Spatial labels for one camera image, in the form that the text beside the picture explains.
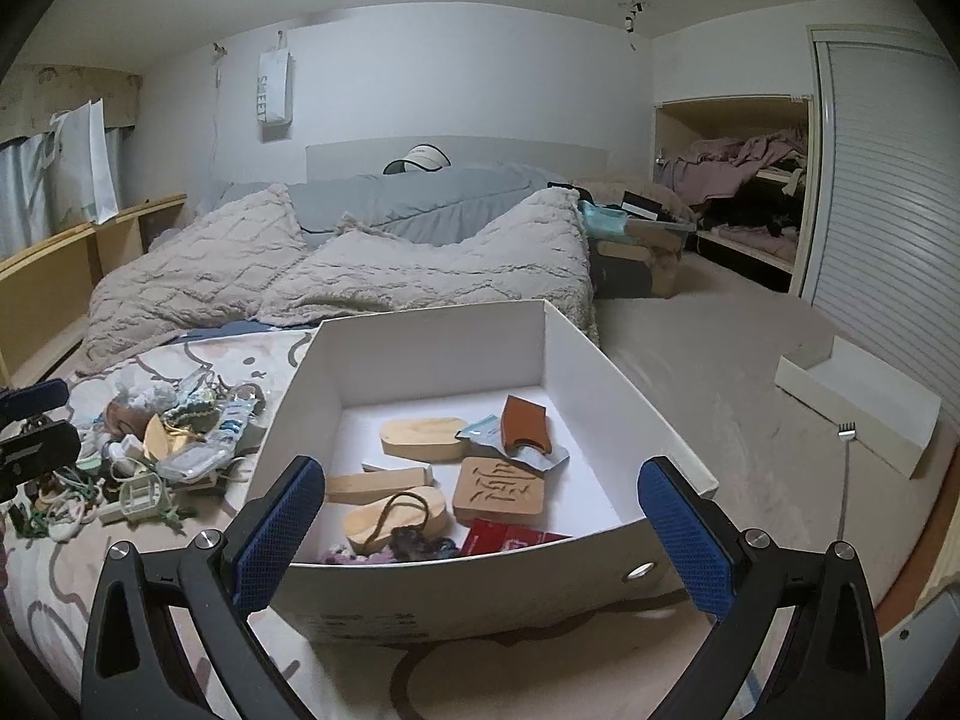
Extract built-in closet shelf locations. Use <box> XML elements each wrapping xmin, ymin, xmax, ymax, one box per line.
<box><xmin>651</xmin><ymin>94</ymin><xmax>815</xmax><ymax>293</ymax></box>

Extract white hanging cord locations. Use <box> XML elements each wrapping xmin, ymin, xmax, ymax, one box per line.
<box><xmin>210</xmin><ymin>41</ymin><xmax>226</xmax><ymax>188</ymax></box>

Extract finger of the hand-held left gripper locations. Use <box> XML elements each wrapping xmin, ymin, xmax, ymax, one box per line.
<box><xmin>0</xmin><ymin>379</ymin><xmax>70</xmax><ymax>421</ymax></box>
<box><xmin>0</xmin><ymin>420</ymin><xmax>82</xmax><ymax>500</ymax></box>

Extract wooden shelf unit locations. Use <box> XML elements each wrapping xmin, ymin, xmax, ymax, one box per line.
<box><xmin>0</xmin><ymin>193</ymin><xmax>188</xmax><ymax>383</ymax></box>

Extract blue label zip bag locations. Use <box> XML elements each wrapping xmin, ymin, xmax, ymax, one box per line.
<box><xmin>217</xmin><ymin>390</ymin><xmax>267</xmax><ymax>443</ymax></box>

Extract green crochet trinkets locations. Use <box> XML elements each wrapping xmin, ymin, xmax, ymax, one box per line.
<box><xmin>169</xmin><ymin>386</ymin><xmax>226</xmax><ymax>428</ymax></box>

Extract clear plastic packet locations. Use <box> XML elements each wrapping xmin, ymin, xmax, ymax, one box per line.
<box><xmin>157</xmin><ymin>439</ymin><xmax>248</xmax><ymax>481</ymax></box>

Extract white hanging wall pouch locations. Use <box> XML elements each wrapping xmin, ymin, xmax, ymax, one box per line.
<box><xmin>257</xmin><ymin>31</ymin><xmax>293</xmax><ymax>143</ymax></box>

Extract metal back scratcher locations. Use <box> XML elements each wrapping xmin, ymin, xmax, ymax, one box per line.
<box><xmin>832</xmin><ymin>424</ymin><xmax>857</xmax><ymax>541</ymax></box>

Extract beige printed valance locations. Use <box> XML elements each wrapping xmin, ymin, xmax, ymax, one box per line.
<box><xmin>0</xmin><ymin>64</ymin><xmax>143</xmax><ymax>143</ymax></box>

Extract brown hair tie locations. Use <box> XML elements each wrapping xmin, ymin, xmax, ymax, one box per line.
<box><xmin>367</xmin><ymin>491</ymin><xmax>451</xmax><ymax>541</ymax></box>

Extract grey headboard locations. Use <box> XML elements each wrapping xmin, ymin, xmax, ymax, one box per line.
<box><xmin>306</xmin><ymin>136</ymin><xmax>607</xmax><ymax>185</ymax></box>

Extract cardboard box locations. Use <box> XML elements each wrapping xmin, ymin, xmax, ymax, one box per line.
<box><xmin>589</xmin><ymin>229</ymin><xmax>683</xmax><ymax>299</ymax></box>

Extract dark blue sheet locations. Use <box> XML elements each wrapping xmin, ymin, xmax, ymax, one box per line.
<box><xmin>176</xmin><ymin>319</ymin><xmax>323</xmax><ymax>346</ymax></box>

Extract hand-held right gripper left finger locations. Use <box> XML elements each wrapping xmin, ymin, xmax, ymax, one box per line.
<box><xmin>81</xmin><ymin>454</ymin><xmax>331</xmax><ymax>720</ymax></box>

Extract grey curtain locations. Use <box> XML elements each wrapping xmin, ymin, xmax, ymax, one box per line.
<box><xmin>0</xmin><ymin>127</ymin><xmax>125</xmax><ymax>263</ymax></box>

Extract brown leather pouch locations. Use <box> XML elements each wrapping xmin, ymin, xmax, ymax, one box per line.
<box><xmin>501</xmin><ymin>394</ymin><xmax>556</xmax><ymax>458</ymax></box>

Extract tan wooden piece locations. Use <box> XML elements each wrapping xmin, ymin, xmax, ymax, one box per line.
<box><xmin>142</xmin><ymin>416</ymin><xmax>188</xmax><ymax>458</ymax></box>

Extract oval wooden block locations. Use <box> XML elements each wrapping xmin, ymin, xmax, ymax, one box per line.
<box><xmin>379</xmin><ymin>414</ymin><xmax>470</xmax><ymax>460</ymax></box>
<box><xmin>341</xmin><ymin>484</ymin><xmax>451</xmax><ymax>550</ymax></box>

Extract grey plastic frame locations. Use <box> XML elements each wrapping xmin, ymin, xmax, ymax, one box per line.
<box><xmin>116</xmin><ymin>472</ymin><xmax>170</xmax><ymax>522</ymax></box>

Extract pile of dark clothes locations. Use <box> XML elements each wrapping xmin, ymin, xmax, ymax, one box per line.
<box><xmin>697</xmin><ymin>195</ymin><xmax>803</xmax><ymax>241</ymax></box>

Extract white tote bag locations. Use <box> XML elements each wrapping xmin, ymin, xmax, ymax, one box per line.
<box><xmin>49</xmin><ymin>97</ymin><xmax>121</xmax><ymax>226</ymax></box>

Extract pile of pink clothes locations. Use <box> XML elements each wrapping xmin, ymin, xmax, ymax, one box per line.
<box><xmin>660</xmin><ymin>129</ymin><xmax>809</xmax><ymax>203</ymax></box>

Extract cartoon printed bedsheet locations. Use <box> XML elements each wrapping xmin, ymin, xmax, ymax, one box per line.
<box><xmin>0</xmin><ymin>326</ymin><xmax>721</xmax><ymax>720</ymax></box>

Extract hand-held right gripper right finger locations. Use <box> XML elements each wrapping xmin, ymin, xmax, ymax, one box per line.
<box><xmin>636</xmin><ymin>456</ymin><xmax>882</xmax><ymax>720</ymax></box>

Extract wooden bar block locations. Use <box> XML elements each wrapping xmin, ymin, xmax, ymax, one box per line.
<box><xmin>326</xmin><ymin>463</ymin><xmax>434</xmax><ymax>505</ymax></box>

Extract blue face mask pack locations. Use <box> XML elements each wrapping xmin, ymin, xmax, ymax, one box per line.
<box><xmin>577</xmin><ymin>201</ymin><xmax>627</xmax><ymax>241</ymax></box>

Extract grey duvet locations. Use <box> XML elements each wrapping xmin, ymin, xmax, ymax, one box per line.
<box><xmin>195</xmin><ymin>163</ymin><xmax>571</xmax><ymax>245</ymax></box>

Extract beige fluffy pillow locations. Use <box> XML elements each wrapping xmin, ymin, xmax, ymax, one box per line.
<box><xmin>79</xmin><ymin>184</ymin><xmax>312</xmax><ymax>376</ymax></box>
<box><xmin>255</xmin><ymin>186</ymin><xmax>601</xmax><ymax>338</ymax></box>

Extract white louvered door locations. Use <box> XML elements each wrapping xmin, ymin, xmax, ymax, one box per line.
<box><xmin>795</xmin><ymin>26</ymin><xmax>960</xmax><ymax>421</ymax></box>

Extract white ring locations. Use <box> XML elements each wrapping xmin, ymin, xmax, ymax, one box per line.
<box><xmin>45</xmin><ymin>502</ymin><xmax>91</xmax><ymax>545</ymax></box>

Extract white crumpled tissue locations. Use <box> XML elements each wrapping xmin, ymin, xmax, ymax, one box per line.
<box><xmin>112</xmin><ymin>379</ymin><xmax>177</xmax><ymax>413</ymax></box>

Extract carved wooden coaster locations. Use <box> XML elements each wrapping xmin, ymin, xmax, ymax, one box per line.
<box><xmin>452</xmin><ymin>456</ymin><xmax>552</xmax><ymax>528</ymax></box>

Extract multicolour crocheted piece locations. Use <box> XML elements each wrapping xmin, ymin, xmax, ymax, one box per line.
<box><xmin>319</xmin><ymin>525</ymin><xmax>462</xmax><ymax>565</ymax></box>

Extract red box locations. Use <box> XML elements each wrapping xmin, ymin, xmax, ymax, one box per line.
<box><xmin>459</xmin><ymin>517</ymin><xmax>575</xmax><ymax>557</ymax></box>

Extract blue white sachet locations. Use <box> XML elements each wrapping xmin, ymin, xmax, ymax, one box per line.
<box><xmin>457</xmin><ymin>414</ymin><xmax>571</xmax><ymax>472</ymax></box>

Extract white shoe box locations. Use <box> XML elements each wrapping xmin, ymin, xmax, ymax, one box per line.
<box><xmin>246</xmin><ymin>298</ymin><xmax>719</xmax><ymax>646</ymax></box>

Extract brown round object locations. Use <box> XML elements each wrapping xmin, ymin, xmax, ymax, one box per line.
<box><xmin>105</xmin><ymin>401</ymin><xmax>147</xmax><ymax>436</ymax></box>

